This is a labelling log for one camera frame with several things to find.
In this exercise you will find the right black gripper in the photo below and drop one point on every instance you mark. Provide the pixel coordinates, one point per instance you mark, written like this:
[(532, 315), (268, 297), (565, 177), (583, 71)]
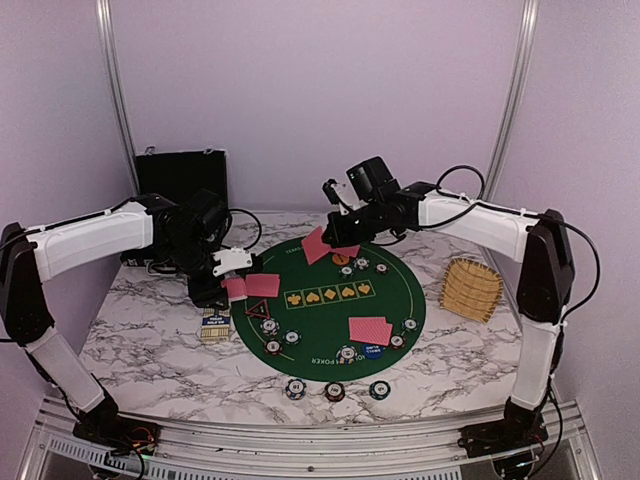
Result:
[(338, 238)]

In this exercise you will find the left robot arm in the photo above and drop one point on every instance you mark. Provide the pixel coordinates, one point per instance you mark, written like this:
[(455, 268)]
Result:
[(35, 259)]

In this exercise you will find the aluminium frame post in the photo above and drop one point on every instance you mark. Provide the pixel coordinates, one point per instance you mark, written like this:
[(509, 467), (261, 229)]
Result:
[(108, 42), (515, 93)]

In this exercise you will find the blue small blind button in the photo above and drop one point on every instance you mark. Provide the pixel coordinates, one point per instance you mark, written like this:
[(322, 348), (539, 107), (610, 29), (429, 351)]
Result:
[(372, 351)]

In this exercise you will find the teal chip stack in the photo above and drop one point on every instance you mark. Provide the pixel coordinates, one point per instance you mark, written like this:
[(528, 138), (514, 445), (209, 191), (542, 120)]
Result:
[(379, 390)]

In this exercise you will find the red card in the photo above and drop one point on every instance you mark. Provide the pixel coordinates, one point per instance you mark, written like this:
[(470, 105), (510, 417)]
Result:
[(350, 251), (358, 327), (265, 285)]

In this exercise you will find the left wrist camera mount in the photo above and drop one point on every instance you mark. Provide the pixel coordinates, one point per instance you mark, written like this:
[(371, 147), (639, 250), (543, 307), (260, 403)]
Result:
[(235, 259)]

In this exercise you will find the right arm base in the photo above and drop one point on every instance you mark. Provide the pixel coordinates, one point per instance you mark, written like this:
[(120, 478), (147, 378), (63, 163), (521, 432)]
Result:
[(518, 428)]

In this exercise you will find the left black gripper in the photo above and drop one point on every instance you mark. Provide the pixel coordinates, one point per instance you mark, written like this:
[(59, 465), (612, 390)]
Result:
[(203, 294)]

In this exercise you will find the brown chip stack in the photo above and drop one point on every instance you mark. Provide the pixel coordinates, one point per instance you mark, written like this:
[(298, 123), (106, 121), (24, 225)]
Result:
[(334, 391)]

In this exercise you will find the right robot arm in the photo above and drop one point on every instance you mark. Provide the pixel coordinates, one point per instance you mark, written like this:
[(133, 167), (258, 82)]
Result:
[(530, 250)]

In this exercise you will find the orange big blind button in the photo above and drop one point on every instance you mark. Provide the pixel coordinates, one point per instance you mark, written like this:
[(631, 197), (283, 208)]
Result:
[(340, 260)]

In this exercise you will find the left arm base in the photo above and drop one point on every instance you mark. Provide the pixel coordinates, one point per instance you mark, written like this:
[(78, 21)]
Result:
[(105, 426)]

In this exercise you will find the black poker chip case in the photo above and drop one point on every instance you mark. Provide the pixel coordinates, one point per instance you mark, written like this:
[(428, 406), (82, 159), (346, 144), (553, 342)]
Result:
[(188, 198)]

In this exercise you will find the blue gold card box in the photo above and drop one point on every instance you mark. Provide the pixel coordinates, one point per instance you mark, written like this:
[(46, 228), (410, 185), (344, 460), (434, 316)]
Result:
[(216, 325)]

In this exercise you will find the aluminium front rail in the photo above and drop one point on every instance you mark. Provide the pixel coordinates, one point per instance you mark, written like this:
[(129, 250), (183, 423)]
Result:
[(417, 449)]

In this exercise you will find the blue white chip stack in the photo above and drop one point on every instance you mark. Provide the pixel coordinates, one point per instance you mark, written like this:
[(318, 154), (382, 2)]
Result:
[(295, 389)]

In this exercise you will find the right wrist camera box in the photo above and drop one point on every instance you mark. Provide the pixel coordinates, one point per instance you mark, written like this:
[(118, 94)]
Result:
[(372, 180)]

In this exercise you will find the round green poker mat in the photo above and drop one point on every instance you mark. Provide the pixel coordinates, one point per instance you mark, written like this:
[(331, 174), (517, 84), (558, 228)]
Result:
[(317, 302)]

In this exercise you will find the black red triangle marker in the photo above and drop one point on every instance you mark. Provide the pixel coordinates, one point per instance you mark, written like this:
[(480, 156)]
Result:
[(260, 310)]

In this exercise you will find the red back card deck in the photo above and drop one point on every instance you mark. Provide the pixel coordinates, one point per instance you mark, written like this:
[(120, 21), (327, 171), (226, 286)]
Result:
[(236, 288)]

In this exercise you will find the right aluminium frame post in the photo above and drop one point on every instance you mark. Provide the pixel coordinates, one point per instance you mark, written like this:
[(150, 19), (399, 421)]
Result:
[(515, 93)]

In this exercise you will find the left aluminium frame post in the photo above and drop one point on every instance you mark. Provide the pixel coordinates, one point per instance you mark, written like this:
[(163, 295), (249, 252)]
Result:
[(108, 42)]

